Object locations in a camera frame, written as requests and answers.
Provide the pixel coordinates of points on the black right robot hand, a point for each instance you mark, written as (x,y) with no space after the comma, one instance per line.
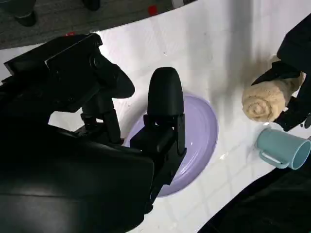
(60,170)

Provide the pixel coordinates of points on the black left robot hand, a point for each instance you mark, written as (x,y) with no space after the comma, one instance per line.
(300,46)

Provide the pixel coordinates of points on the beige towel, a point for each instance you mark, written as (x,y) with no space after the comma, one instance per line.
(264,99)

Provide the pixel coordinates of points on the pale green mug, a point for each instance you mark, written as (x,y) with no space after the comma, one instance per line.
(279,145)

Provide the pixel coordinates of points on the lilac plate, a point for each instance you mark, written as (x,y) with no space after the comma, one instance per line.
(201,136)

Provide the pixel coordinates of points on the red floor marker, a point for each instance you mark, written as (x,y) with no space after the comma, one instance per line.
(153,9)

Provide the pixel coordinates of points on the black furniture foot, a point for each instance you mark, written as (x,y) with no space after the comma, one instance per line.
(91,4)
(24,18)

